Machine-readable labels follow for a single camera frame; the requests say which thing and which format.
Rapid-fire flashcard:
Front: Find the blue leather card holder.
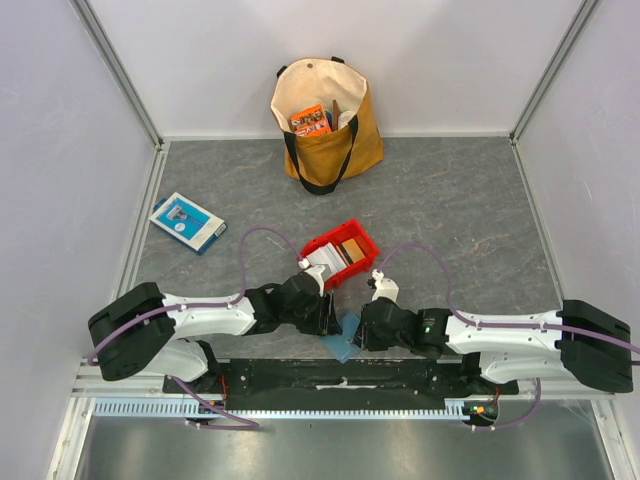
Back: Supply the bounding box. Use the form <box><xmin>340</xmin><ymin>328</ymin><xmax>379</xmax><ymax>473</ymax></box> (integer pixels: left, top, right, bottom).
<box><xmin>321</xmin><ymin>313</ymin><xmax>361</xmax><ymax>364</ymax></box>

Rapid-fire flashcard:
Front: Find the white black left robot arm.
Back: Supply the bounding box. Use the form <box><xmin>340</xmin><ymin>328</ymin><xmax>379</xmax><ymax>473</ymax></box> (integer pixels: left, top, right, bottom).
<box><xmin>88</xmin><ymin>272</ymin><xmax>342</xmax><ymax>393</ymax></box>

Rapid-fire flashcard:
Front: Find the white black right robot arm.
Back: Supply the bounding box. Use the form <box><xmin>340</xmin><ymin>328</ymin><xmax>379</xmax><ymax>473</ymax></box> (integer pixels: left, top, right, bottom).
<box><xmin>354</xmin><ymin>298</ymin><xmax>636</xmax><ymax>394</ymax></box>

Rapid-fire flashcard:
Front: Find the stack of white cards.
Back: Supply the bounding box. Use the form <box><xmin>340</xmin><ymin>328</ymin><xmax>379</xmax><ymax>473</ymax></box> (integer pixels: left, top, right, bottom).
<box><xmin>305</xmin><ymin>243</ymin><xmax>347</xmax><ymax>276</ymax></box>

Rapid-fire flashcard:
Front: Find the gold card in bin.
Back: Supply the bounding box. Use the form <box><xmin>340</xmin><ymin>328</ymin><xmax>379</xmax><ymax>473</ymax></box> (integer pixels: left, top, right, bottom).
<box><xmin>338</xmin><ymin>238</ymin><xmax>365</xmax><ymax>265</ymax></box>

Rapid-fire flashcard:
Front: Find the red plastic bin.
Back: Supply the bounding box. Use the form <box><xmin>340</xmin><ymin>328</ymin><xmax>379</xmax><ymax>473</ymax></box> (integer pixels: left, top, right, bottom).
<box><xmin>301</xmin><ymin>219</ymin><xmax>380</xmax><ymax>291</ymax></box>

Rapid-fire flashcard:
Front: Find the blue white razor box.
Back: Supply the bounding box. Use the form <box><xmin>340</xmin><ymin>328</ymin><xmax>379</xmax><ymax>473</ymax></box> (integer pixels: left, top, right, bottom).
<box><xmin>149</xmin><ymin>192</ymin><xmax>227</xmax><ymax>255</ymax></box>

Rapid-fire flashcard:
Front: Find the brown tote bag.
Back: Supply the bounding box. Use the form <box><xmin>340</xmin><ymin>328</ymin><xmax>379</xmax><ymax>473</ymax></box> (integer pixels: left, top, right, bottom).
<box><xmin>270</xmin><ymin>57</ymin><xmax>384</xmax><ymax>195</ymax></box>

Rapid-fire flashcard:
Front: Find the orange snack packet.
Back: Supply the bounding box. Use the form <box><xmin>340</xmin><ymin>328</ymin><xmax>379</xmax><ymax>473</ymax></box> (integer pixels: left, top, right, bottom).
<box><xmin>290</xmin><ymin>104</ymin><xmax>332</xmax><ymax>137</ymax></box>

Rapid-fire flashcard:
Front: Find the brown item in bag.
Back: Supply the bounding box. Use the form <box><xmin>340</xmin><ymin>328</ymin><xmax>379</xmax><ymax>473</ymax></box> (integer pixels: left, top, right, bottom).
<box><xmin>331</xmin><ymin>100</ymin><xmax>346</xmax><ymax>131</ymax></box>

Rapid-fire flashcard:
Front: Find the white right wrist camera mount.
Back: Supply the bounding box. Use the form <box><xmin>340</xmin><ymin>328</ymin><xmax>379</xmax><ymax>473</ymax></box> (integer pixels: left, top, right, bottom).
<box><xmin>367</xmin><ymin>269</ymin><xmax>399</xmax><ymax>302</ymax></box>

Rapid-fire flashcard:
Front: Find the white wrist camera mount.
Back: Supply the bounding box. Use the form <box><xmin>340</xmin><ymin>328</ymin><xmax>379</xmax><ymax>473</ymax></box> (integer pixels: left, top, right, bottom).
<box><xmin>298</xmin><ymin>258</ymin><xmax>331</xmax><ymax>295</ymax></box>
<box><xmin>367</xmin><ymin>269</ymin><xmax>399</xmax><ymax>302</ymax></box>

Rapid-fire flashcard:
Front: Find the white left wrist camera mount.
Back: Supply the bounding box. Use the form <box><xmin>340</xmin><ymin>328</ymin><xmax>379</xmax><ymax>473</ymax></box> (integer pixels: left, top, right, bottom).
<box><xmin>298</xmin><ymin>258</ymin><xmax>331</xmax><ymax>295</ymax></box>

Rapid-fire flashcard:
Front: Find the grey slotted cable duct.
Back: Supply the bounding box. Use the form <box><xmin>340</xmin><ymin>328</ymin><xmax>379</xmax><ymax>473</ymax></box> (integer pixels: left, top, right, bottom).
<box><xmin>92</xmin><ymin>398</ymin><xmax>470</xmax><ymax>421</ymax></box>

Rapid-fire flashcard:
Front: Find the aluminium frame rail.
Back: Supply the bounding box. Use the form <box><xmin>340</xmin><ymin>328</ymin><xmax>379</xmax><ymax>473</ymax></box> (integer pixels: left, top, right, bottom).
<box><xmin>72</xmin><ymin>361</ymin><xmax>615</xmax><ymax>401</ymax></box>

